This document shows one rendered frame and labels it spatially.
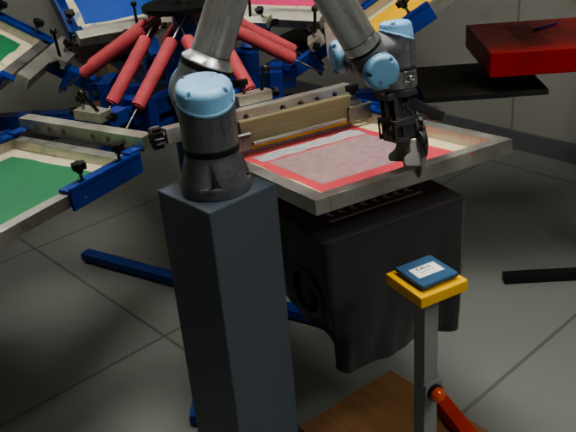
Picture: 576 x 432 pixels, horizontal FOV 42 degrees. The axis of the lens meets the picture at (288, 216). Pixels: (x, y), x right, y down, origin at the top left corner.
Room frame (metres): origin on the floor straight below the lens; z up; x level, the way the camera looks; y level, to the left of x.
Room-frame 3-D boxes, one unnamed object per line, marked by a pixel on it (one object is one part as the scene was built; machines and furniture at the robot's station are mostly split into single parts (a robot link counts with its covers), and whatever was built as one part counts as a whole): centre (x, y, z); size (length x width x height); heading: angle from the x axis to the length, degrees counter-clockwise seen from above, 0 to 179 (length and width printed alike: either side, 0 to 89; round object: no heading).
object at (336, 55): (1.65, -0.18, 1.40); 0.11 x 0.11 x 0.08; 12
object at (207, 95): (1.47, 0.15, 1.37); 0.13 x 0.12 x 0.14; 12
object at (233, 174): (1.46, 0.14, 1.25); 0.15 x 0.15 x 0.10
